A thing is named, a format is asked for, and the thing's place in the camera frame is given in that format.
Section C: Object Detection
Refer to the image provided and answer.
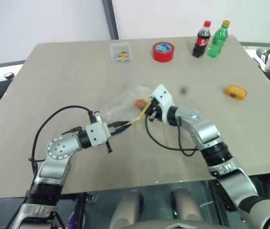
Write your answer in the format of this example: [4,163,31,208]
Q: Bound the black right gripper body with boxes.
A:
[149,97,166,123]

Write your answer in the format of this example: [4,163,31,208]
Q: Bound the cola bottle red cap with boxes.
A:
[192,20,212,59]

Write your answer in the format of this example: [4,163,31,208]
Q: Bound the clear plastic box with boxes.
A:
[109,42,133,63]

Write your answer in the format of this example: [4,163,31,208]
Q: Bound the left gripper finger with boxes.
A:
[110,123,133,137]
[108,120,130,129]

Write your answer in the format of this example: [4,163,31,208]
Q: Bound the small coloured clips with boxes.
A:
[113,50,129,62]

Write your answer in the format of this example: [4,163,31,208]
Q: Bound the grey robot torso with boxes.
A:
[123,219,232,229]

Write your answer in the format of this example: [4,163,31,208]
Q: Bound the red tape roll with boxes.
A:
[152,42,175,63]

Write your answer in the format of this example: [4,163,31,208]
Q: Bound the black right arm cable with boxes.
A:
[145,112,199,157]

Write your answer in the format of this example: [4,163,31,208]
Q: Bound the black white sneaker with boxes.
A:
[256,47,270,71]

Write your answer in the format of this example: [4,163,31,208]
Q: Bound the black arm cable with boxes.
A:
[29,105,95,189]
[145,112,199,157]

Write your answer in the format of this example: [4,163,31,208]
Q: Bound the green bottle yellow cap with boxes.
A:
[207,20,230,58]

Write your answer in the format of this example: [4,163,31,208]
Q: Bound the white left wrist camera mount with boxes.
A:
[85,122,112,146]

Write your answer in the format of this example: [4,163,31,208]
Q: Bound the grey rounded robot leg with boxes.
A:
[108,190,144,229]

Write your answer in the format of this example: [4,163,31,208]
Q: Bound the black table frame leg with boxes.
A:
[74,192,88,229]

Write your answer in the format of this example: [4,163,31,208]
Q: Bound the orange snack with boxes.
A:
[134,98,147,109]
[225,84,248,101]

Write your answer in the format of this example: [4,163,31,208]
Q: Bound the dark grey wall post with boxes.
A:
[101,0,120,41]

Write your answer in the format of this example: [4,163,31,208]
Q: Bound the clear plastic bag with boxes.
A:
[100,85,155,125]

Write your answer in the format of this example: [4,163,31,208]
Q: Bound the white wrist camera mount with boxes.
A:
[85,122,112,146]
[150,84,175,124]

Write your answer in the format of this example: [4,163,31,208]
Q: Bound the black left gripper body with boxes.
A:
[89,110,114,154]

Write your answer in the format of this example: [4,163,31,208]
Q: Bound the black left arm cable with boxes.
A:
[29,105,95,189]

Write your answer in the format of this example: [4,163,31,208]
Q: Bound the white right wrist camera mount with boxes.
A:
[150,84,175,124]

